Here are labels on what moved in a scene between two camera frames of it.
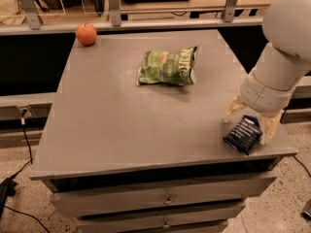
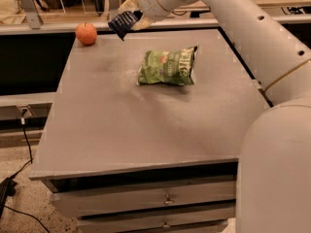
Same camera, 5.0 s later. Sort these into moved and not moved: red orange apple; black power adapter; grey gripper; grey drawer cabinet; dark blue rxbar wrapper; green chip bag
Moved: grey gripper; dark blue rxbar wrapper
Not moved: grey drawer cabinet; green chip bag; black power adapter; red orange apple
